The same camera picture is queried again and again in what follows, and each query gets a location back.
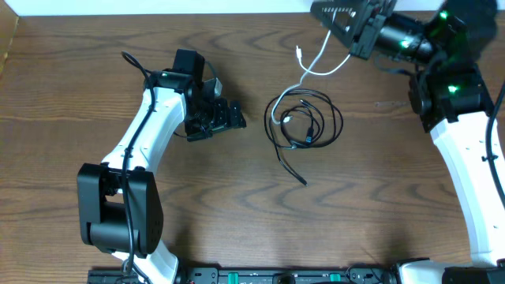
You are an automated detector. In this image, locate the white usb cable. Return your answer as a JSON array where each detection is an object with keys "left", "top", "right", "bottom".
[{"left": 270, "top": 10, "right": 352, "bottom": 126}]

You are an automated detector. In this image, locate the black usb cable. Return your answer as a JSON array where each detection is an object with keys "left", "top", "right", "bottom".
[{"left": 263, "top": 88, "right": 344, "bottom": 187}]

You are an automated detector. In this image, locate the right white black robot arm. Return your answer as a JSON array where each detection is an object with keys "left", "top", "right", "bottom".
[{"left": 310, "top": 0, "right": 504, "bottom": 283}]

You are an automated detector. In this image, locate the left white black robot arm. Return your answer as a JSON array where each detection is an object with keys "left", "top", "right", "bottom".
[{"left": 77, "top": 49, "right": 246, "bottom": 283}]

